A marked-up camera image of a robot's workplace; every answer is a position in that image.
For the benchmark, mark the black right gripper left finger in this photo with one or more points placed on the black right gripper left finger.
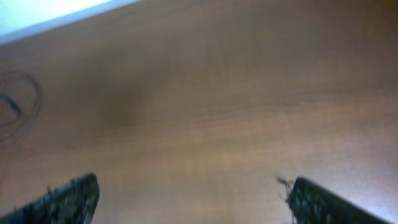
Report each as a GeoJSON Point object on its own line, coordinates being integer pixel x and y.
{"type": "Point", "coordinates": [75, 202]}

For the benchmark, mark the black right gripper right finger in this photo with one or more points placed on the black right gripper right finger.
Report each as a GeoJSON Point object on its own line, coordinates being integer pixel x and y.
{"type": "Point", "coordinates": [310, 203]}

